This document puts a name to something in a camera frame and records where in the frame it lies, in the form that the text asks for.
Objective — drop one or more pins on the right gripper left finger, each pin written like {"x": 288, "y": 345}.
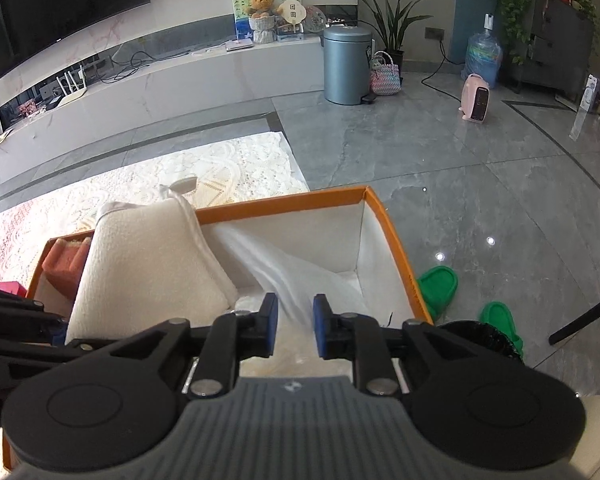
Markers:
{"x": 232, "y": 338}

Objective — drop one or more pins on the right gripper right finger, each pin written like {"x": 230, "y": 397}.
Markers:
{"x": 359, "y": 339}

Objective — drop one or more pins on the white soft pouch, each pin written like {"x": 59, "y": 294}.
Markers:
{"x": 147, "y": 264}

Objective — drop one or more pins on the brown bread plush toy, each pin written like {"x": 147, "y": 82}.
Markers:
{"x": 64, "y": 264}

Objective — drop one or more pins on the red lidded clear container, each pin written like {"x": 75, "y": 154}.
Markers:
{"x": 13, "y": 288}

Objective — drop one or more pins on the orange cardboard box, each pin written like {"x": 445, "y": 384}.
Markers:
{"x": 248, "y": 397}

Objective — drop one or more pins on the right green slipper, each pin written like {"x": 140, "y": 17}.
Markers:
{"x": 499, "y": 316}

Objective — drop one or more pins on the pink patterned table cloth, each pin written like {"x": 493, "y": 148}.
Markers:
{"x": 229, "y": 171}

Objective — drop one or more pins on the white wifi router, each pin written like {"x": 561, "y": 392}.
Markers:
{"x": 71, "y": 86}

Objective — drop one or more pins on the pink woven handbag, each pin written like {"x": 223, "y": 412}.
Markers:
{"x": 385, "y": 79}

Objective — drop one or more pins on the white marble tv console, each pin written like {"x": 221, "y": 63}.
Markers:
{"x": 213, "y": 86}

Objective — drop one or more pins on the pink space heater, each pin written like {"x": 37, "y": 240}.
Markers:
{"x": 475, "y": 98}

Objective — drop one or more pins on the grey metal trash bin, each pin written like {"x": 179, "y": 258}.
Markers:
{"x": 347, "y": 54}

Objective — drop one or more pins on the blue water jug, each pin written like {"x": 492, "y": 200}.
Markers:
{"x": 484, "y": 54}

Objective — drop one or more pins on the potted long leaf plant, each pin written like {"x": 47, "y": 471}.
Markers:
{"x": 391, "y": 20}

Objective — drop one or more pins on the teddy bear on stand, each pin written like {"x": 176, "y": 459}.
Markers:
{"x": 262, "y": 20}

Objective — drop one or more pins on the round paper fan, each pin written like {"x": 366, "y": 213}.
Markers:
{"x": 292, "y": 12}

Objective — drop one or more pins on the dark cabinet with items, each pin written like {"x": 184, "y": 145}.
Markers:
{"x": 562, "y": 49}

